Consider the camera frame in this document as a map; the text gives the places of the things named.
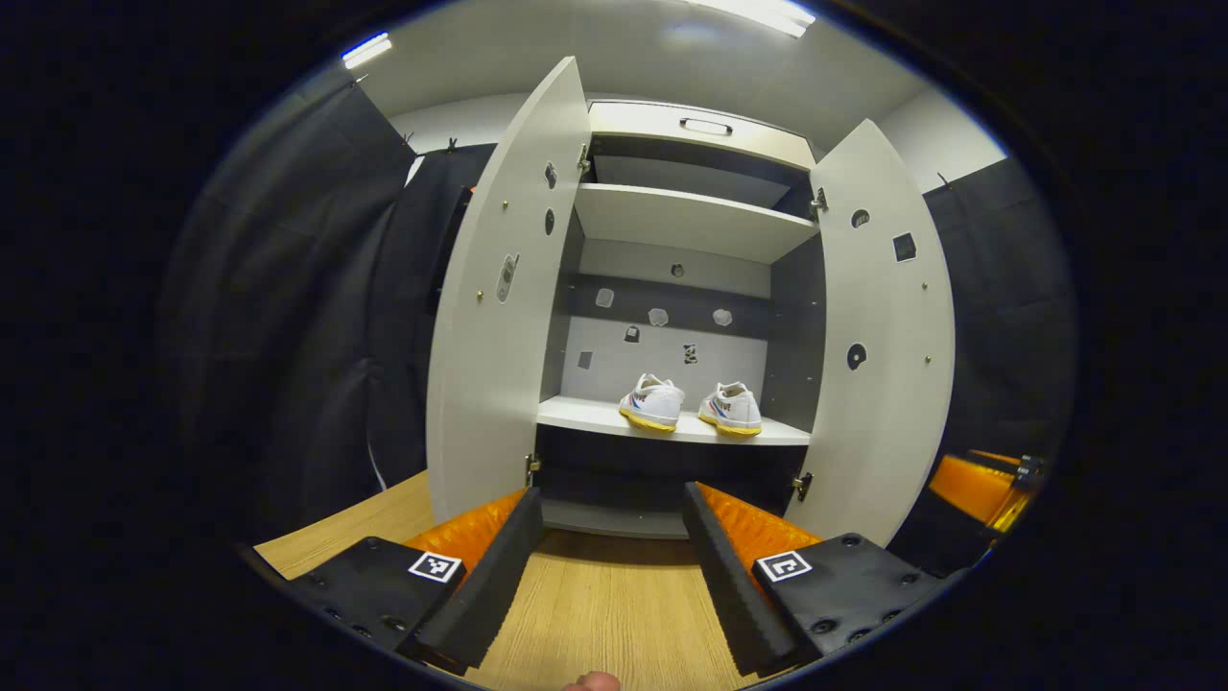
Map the black backdrop cloth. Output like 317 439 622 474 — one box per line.
158 82 1080 577

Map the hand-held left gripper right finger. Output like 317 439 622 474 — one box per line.
683 482 965 679

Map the white shoe cabinet door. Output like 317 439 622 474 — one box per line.
785 118 957 548
425 56 593 527

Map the long ceiling light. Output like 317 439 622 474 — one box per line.
686 0 816 39
341 32 394 70

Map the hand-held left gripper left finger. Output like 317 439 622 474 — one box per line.
278 488 546 678

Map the white cabinet drawer front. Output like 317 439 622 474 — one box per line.
587 101 818 172

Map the white shoe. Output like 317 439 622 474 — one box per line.
697 381 764 440
618 372 687 435

